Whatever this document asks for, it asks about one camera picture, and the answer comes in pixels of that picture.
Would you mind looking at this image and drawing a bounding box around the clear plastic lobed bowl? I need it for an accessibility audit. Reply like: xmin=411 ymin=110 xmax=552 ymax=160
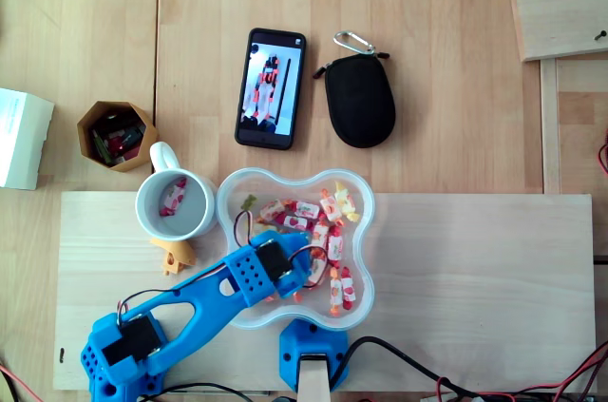
xmin=211 ymin=166 xmax=376 ymax=332

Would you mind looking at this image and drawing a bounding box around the red-print wrapped candy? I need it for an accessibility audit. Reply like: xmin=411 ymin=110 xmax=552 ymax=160
xmin=340 ymin=266 xmax=357 ymax=311
xmin=159 ymin=177 xmax=189 ymax=218
xmin=327 ymin=225 xmax=346 ymax=264
xmin=276 ymin=214 xmax=314 ymax=233
xmin=284 ymin=200 xmax=324 ymax=220

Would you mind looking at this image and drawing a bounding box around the white mug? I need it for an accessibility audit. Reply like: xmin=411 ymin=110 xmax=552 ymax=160
xmin=135 ymin=141 xmax=220 ymax=242

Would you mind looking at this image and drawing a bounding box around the orange printed plastic part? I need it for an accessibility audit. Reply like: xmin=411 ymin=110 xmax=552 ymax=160
xmin=149 ymin=236 xmax=198 ymax=278

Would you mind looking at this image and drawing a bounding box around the black smartphone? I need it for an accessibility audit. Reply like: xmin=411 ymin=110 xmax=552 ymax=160
xmin=234 ymin=27 xmax=308 ymax=151

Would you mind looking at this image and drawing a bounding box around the black zip pouch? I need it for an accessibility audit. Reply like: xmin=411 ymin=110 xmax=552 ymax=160
xmin=312 ymin=50 xmax=397 ymax=150

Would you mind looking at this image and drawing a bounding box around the brown hexagonal printed cup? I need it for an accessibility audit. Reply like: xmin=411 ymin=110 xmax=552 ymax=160
xmin=76 ymin=100 xmax=160 ymax=174

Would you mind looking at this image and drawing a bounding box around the light wooden base board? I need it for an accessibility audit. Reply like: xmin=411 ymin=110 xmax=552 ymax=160
xmin=52 ymin=190 xmax=598 ymax=393

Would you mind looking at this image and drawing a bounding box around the black small part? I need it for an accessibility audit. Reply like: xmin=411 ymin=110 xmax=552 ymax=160
xmin=121 ymin=124 xmax=146 ymax=144

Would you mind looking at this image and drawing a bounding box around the red small part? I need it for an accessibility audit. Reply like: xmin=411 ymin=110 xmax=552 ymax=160
xmin=107 ymin=133 xmax=143 ymax=159

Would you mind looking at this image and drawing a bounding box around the silver carabiner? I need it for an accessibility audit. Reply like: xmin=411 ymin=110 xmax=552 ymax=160
xmin=332 ymin=29 xmax=377 ymax=56

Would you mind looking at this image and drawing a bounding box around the green small part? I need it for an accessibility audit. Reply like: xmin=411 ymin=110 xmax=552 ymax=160
xmin=92 ymin=129 xmax=109 ymax=163

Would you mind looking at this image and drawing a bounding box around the white cardboard box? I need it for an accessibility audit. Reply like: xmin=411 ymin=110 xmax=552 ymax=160
xmin=0 ymin=86 xmax=56 ymax=191

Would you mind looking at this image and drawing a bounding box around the blue printed camera mount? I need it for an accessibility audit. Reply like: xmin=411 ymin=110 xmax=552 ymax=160
xmin=277 ymin=317 xmax=351 ymax=393

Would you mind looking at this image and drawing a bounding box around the black power cable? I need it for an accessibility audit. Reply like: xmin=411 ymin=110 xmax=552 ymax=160
xmin=332 ymin=335 xmax=481 ymax=398

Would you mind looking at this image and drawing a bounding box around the wooden camera post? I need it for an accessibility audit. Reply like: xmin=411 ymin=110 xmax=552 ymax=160
xmin=296 ymin=354 xmax=332 ymax=402

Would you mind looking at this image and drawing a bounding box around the thin black cable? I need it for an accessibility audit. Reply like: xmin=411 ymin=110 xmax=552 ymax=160
xmin=137 ymin=381 xmax=260 ymax=402

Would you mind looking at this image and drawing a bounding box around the thin red wire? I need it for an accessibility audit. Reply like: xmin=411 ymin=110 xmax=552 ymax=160
xmin=0 ymin=361 xmax=39 ymax=402

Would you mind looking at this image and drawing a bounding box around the red cable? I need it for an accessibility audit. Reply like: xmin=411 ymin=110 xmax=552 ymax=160
xmin=434 ymin=342 xmax=608 ymax=402

